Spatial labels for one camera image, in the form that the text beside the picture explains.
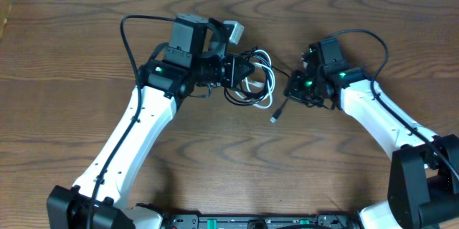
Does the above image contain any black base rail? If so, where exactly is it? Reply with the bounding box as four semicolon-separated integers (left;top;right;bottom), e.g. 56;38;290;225
160;212;361;229

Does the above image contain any right camera cable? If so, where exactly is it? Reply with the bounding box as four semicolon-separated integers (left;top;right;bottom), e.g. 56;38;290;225
324;29;459;183

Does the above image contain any left camera cable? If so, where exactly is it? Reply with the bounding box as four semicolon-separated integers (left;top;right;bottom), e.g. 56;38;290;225
85;14;179;229

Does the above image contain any camera cable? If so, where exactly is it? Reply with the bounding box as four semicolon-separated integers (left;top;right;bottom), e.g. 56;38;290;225
85;14;179;229
324;29;459;183

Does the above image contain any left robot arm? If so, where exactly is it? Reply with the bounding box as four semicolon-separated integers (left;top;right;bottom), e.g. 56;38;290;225
47;14;254;228

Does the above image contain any black USB cable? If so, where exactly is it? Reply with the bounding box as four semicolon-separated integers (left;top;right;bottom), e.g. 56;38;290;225
223;46;293;124

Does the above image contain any white USB cable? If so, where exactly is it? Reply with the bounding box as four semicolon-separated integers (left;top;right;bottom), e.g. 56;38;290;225
235;49;276;110

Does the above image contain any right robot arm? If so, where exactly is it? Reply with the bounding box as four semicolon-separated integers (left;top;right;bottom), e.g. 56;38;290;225
284;38;458;228

